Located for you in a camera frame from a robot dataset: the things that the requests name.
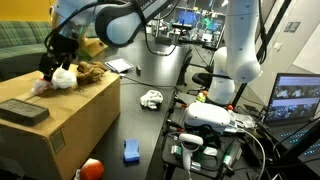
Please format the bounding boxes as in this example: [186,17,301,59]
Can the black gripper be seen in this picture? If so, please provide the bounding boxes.
[38,33,80,82]

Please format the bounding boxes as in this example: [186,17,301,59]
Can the white cloth with red patch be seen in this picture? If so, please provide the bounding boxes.
[31,66,78,97]

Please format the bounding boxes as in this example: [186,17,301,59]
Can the brown plush moose toy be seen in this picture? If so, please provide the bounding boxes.
[75,60,110,86]

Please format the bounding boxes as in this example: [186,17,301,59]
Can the dark grey board eraser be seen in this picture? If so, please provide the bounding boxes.
[0,98,51,127]

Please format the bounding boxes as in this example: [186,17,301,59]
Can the plain white cloth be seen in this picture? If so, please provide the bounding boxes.
[139,89,165,111]

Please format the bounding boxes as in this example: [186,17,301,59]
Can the blue sponge cloth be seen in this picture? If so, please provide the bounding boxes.
[123,138,142,164]

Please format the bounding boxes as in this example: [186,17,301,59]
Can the large cardboard box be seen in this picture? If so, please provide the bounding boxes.
[0,64,121,180]

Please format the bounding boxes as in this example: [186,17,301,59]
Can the green plaid sofa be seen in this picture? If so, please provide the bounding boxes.
[0,20,54,81]

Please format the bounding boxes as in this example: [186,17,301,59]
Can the white notebook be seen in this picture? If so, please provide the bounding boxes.
[104,58,135,74]

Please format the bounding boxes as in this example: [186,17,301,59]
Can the red toy radish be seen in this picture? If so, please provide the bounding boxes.
[74,158,106,180]

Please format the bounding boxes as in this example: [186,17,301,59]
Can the blue background monitor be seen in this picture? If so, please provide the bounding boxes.
[176,9,202,27]

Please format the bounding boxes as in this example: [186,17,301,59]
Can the black office chair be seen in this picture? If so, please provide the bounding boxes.
[191,63,216,91]

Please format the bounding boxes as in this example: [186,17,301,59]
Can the yellow bottle with orange cap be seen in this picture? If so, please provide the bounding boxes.
[194,90,209,104]

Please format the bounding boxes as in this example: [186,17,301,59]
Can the white VR controller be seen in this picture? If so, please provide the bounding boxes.
[178,133,205,173]

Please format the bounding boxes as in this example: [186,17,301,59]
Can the white VR headset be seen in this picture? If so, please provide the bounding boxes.
[183,101,237,135]

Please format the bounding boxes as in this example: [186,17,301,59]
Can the black equipment tray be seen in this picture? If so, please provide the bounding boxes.
[162,133,249,176]

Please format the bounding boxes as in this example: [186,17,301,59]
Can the black stand pole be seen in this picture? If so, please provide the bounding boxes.
[231,0,293,108]

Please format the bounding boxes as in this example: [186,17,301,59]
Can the open black laptop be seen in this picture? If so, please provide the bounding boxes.
[256,72,320,169]

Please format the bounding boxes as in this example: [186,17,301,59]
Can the grey wall switch plate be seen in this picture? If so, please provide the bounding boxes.
[283,21,301,34]

